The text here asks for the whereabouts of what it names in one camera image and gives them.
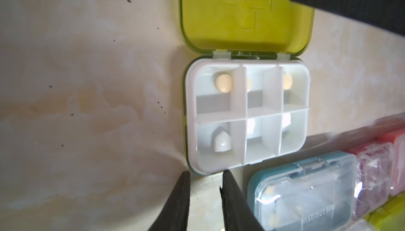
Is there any pink rectangular pillbox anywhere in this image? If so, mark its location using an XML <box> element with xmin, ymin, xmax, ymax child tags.
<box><xmin>378</xmin><ymin>128</ymin><xmax>405</xmax><ymax>196</ymax></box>

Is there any lime green square pillbox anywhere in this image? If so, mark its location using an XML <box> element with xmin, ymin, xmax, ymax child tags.
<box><xmin>364</xmin><ymin>192</ymin><xmax>405</xmax><ymax>231</ymax></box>

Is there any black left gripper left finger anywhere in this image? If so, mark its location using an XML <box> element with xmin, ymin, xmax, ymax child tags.
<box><xmin>149</xmin><ymin>171</ymin><xmax>190</xmax><ymax>231</ymax></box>

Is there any magenta small pillbox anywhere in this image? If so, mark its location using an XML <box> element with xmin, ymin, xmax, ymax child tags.
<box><xmin>348</xmin><ymin>141</ymin><xmax>394</xmax><ymax>218</ymax></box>

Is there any teal rectangular pillbox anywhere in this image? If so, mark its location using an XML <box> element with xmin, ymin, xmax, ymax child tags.
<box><xmin>247</xmin><ymin>151</ymin><xmax>359</xmax><ymax>231</ymax></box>

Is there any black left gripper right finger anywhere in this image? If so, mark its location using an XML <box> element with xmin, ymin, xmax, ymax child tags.
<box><xmin>220</xmin><ymin>170</ymin><xmax>264</xmax><ymax>231</ymax></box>

